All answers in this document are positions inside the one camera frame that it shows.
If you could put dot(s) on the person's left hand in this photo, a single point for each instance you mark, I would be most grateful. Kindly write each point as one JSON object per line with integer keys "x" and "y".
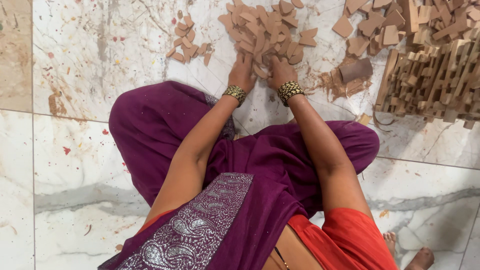
{"x": 242, "y": 75}

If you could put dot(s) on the person's right hand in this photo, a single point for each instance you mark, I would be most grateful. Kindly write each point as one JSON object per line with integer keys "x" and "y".
{"x": 282, "y": 73}

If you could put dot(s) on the person's left fingers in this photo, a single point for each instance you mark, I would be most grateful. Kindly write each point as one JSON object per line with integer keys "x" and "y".
{"x": 244, "y": 59}

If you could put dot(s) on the person's right fingers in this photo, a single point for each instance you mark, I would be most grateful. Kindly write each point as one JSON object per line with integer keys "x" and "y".
{"x": 275, "y": 62}

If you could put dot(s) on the curved wooden cutout piece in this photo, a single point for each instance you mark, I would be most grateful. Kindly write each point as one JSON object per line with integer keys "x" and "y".
{"x": 260, "y": 71}

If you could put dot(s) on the gold beaded bangles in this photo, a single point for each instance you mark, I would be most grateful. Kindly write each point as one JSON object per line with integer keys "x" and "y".
{"x": 289, "y": 92}
{"x": 234, "y": 94}

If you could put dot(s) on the large pile of wooden cutouts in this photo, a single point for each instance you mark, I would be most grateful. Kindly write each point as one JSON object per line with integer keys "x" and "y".
{"x": 264, "y": 30}

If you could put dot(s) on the small pile of wooden cutouts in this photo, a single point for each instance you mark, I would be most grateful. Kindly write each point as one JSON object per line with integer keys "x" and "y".
{"x": 189, "y": 41}

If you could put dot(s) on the sawdust heap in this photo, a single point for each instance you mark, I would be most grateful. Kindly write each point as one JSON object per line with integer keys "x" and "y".
{"x": 335, "y": 85}

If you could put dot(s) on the brown sandpaper roll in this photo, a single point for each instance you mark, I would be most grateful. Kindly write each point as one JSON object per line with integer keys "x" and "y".
{"x": 356, "y": 69}

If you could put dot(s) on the heap of square wooden offcuts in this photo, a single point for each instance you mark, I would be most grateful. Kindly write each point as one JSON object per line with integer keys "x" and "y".
{"x": 371, "y": 28}

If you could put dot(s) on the small tan wood scrap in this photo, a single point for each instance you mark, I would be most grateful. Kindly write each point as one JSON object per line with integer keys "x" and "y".
{"x": 364, "y": 119}

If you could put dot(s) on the purple sari with silver border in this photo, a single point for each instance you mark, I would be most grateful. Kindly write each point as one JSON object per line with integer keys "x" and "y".
{"x": 258, "y": 168}

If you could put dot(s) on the stack of notched wooden frames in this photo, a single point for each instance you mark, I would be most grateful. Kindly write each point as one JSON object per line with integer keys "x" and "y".
{"x": 431, "y": 84}

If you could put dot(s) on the red blouse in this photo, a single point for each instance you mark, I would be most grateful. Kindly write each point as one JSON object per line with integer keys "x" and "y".
{"x": 337, "y": 240}

